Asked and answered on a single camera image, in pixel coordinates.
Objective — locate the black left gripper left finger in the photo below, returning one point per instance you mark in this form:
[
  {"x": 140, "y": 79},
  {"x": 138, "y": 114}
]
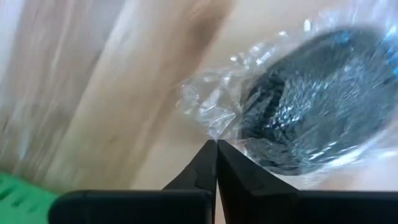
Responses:
[{"x": 186, "y": 199}]

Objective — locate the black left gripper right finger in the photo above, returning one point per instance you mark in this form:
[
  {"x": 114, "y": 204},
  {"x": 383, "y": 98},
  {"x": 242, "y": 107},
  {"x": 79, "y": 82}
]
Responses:
[{"x": 255, "y": 199}]

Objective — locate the green plastic basket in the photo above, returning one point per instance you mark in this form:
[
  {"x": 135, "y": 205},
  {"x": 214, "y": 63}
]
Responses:
[{"x": 21, "y": 202}]

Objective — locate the bagged black round pad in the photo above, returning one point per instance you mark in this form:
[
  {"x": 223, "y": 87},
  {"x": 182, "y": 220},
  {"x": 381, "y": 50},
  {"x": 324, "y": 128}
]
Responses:
[{"x": 311, "y": 109}]

